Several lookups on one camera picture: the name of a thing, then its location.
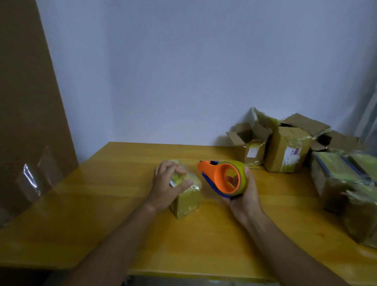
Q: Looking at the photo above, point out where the yellow wooden table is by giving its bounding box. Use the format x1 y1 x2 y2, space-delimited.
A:
0 141 377 286

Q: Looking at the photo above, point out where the person's left forearm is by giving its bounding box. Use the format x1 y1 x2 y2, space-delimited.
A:
60 202 157 286

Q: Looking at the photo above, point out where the person's left hand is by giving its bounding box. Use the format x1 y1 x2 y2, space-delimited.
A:
146 160 195 213

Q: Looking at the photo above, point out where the small box with 031 label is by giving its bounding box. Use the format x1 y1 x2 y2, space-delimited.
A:
168 159 204 220

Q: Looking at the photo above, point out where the taped box with blue stripe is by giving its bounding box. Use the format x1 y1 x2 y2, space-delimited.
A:
310 151 375 213

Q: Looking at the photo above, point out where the person's right forearm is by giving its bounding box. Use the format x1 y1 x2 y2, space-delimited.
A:
243 211 351 286

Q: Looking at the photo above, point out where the orange dispenser with yellow tape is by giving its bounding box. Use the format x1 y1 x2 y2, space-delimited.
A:
196 159 249 199

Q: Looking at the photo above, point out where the white metal shelf rack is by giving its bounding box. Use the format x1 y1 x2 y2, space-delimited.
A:
352 85 377 149

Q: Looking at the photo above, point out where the large brown cardboard sheet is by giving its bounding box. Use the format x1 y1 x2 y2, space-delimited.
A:
0 0 80 228

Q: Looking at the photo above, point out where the row of cardboard boxes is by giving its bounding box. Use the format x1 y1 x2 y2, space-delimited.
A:
225 107 366 174

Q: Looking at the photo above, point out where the person's right hand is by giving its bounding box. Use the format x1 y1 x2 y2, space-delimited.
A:
222 166 264 228

